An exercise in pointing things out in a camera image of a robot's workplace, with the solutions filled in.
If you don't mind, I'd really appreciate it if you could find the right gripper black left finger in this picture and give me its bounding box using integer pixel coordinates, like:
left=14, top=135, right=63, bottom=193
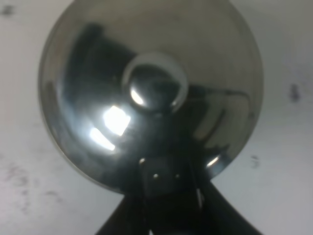
left=95, top=196, right=144, bottom=235

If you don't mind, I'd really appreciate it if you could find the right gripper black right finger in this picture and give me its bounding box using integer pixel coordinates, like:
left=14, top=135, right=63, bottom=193
left=200, top=182, right=260, bottom=235

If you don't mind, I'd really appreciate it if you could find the stainless steel teapot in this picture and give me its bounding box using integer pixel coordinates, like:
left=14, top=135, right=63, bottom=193
left=38, top=0, right=264, bottom=235

